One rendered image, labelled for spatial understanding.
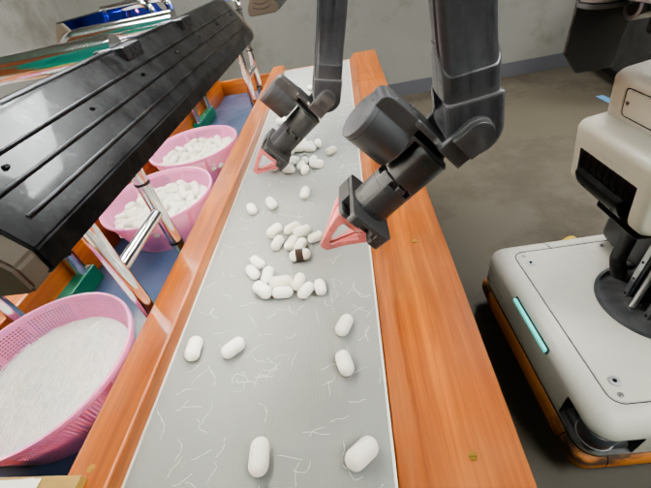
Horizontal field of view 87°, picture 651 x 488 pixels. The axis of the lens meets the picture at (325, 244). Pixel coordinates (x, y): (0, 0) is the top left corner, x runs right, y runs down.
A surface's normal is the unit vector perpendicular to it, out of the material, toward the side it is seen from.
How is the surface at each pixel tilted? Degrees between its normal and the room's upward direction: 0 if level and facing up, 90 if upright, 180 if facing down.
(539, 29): 90
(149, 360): 0
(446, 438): 0
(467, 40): 86
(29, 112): 58
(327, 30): 87
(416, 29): 90
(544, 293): 0
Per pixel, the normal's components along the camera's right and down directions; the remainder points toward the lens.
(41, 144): 0.75, -0.49
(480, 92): 0.07, 0.66
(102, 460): -0.16, -0.75
